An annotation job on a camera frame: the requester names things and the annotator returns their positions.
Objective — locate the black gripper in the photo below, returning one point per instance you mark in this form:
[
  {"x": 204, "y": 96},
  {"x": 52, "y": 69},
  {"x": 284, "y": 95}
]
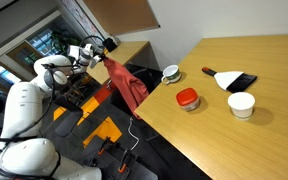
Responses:
[{"x": 96, "y": 55}]

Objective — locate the wooden side desk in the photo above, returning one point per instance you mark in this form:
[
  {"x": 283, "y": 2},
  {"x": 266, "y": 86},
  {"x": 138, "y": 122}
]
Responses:
[{"x": 124, "y": 55}]

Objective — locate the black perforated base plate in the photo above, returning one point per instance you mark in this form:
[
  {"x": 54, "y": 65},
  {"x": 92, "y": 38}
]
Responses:
[{"x": 107, "y": 165}]

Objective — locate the black desk device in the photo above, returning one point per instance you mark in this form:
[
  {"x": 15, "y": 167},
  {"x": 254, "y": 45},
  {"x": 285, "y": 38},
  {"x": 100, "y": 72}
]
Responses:
[{"x": 110, "y": 44}]

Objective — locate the printed wall poster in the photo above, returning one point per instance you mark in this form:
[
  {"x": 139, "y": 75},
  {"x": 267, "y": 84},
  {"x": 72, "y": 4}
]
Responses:
[{"x": 84, "y": 20}]

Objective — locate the yellow desk item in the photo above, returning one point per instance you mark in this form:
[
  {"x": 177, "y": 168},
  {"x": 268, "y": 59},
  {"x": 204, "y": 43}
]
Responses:
[{"x": 105, "y": 51}]

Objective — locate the white and green mug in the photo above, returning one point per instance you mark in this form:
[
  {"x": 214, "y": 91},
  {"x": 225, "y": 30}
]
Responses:
[{"x": 170, "y": 73}]

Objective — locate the green potted plant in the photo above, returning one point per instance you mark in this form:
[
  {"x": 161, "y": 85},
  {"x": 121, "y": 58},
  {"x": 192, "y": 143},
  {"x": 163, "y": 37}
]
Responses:
[{"x": 62, "y": 36}]

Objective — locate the brown cork board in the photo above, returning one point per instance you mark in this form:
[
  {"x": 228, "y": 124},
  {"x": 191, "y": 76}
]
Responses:
[{"x": 120, "y": 15}]

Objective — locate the white cup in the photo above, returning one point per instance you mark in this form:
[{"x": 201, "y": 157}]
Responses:
[{"x": 240, "y": 104}]

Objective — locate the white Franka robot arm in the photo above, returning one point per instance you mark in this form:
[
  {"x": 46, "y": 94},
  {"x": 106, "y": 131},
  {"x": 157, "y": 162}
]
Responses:
[{"x": 24, "y": 103}]

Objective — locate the peach sweatshirt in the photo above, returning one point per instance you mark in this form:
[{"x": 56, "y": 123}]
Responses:
[{"x": 127, "y": 85}]

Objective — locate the red round lid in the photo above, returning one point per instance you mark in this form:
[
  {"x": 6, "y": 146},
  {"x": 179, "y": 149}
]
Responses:
[{"x": 188, "y": 98}]

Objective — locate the black chair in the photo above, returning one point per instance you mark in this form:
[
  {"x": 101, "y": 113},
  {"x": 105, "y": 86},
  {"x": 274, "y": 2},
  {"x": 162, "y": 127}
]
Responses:
[{"x": 119, "y": 100}]

